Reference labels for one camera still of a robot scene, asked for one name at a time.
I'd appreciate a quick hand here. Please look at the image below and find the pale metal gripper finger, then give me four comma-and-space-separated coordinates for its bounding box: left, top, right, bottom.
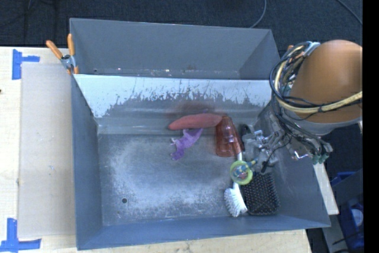
249, 147, 280, 173
242, 130, 265, 148

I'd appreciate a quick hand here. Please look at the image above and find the clear orange plastic cup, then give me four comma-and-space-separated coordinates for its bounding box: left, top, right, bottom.
214, 115, 241, 158

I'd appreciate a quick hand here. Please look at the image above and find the white dish brush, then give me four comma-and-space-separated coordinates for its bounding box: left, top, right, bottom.
223, 134, 249, 218

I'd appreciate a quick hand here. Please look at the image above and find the red-brown oblong toy food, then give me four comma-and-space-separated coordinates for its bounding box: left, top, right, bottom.
168, 113, 224, 132

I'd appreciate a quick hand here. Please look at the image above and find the purple toy lizard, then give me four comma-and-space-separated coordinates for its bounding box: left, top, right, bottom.
169, 127, 204, 162

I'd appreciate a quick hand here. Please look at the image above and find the grey metal bin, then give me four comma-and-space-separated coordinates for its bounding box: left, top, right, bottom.
68, 17, 332, 251

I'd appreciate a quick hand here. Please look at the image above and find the pale wood flat board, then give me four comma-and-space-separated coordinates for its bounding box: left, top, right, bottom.
17, 62, 78, 241

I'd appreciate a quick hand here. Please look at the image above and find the green ring toy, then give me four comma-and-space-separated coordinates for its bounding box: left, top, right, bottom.
229, 159, 255, 186

